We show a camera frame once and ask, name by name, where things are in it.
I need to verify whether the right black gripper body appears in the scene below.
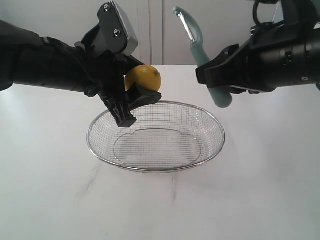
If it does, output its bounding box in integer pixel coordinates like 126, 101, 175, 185
234, 0, 310, 93

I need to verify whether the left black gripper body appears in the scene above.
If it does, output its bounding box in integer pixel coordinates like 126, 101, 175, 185
74, 47, 137, 128

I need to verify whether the teal handled vegetable peeler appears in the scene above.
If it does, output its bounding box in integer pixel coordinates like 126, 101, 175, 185
173, 6, 233, 108

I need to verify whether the yellow lemon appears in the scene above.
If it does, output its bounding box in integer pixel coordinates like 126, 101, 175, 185
124, 65, 162, 92

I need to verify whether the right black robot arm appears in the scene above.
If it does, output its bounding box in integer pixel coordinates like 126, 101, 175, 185
196, 0, 320, 94

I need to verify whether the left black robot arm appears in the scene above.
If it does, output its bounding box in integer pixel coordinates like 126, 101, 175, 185
0, 21, 162, 128

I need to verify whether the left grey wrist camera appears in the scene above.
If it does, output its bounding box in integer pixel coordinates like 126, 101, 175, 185
81, 0, 139, 58

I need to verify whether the oval wire mesh basket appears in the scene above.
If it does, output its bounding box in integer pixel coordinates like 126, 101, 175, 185
86, 100, 226, 173

